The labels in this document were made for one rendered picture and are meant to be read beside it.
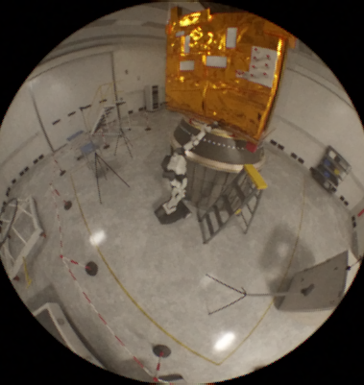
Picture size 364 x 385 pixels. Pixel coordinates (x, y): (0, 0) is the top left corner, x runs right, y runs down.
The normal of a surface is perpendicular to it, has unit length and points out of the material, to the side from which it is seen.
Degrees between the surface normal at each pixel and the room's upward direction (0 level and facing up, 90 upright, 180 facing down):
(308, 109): 90
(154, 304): 0
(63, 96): 90
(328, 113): 90
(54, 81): 90
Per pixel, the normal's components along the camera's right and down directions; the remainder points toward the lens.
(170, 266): 0.04, -0.64
